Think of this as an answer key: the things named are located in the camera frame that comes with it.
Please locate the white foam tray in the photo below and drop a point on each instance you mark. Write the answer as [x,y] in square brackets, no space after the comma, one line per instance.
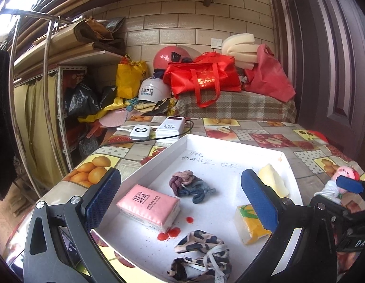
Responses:
[223,182]

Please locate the steel clothes rack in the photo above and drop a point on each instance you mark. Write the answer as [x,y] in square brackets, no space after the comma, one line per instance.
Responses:
[45,64]

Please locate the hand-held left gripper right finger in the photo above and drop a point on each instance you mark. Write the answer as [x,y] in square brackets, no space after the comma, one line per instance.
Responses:
[259,200]

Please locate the plaid sofa cover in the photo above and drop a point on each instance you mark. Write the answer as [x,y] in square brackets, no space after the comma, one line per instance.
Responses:
[244,106]

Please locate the red helmet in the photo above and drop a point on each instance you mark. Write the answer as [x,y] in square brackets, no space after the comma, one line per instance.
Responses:
[166,57]

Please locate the pale yellow sponge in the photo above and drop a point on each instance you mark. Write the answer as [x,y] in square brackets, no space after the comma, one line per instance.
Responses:
[274,179]

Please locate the wooden boards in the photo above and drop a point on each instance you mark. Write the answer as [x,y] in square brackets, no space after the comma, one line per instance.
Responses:
[67,54]

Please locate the pink tissue pack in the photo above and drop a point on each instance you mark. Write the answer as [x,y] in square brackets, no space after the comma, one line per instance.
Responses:
[147,203]

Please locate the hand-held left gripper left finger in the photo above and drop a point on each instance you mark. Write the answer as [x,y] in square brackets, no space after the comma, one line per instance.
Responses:
[103,197]

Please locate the camouflage face mask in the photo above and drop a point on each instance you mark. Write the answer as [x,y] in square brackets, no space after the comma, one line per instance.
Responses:
[185,268]
[197,238]

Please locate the red printed cloth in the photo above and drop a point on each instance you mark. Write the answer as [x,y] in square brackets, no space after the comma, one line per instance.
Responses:
[316,136]

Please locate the yellow cloth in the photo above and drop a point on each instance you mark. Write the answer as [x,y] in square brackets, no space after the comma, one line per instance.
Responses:
[111,106]

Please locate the black garment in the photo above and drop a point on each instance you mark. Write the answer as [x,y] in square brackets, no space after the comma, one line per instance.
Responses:
[2,123]

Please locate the pink plush toy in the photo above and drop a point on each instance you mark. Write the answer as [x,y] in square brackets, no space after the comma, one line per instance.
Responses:
[344,171]

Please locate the red glossy tote bag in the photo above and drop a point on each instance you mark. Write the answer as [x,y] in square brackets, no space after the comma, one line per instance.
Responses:
[206,76]

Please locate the black plastic bag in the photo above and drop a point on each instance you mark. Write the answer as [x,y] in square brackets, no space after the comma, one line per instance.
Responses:
[107,95]
[80,98]

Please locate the cream foam roll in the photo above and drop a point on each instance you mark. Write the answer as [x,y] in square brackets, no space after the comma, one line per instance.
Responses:
[238,47]

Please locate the pink hat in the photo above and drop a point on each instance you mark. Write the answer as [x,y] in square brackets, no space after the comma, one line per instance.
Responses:
[111,120]

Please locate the yellow bag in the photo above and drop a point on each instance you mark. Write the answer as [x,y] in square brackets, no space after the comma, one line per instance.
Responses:
[128,78]

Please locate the white power bank with display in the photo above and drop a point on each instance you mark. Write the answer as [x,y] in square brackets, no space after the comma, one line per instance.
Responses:
[170,126]

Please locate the white round charger device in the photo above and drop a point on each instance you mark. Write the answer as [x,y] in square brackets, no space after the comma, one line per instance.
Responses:
[141,132]

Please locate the red nonwoven bag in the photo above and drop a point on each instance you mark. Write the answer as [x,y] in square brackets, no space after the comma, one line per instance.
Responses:
[268,76]

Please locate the wall socket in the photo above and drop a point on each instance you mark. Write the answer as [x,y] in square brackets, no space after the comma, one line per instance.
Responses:
[216,42]

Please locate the white helmet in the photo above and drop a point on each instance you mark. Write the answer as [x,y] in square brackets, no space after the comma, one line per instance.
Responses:
[153,90]

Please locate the yellow tissue pack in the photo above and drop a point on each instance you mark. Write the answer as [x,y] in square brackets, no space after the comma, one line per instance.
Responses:
[247,224]

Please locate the brown panel door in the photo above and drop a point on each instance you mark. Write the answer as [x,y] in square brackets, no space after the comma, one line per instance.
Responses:
[332,50]

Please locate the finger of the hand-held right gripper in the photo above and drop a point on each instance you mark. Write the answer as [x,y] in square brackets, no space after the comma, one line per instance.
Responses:
[349,184]
[353,227]

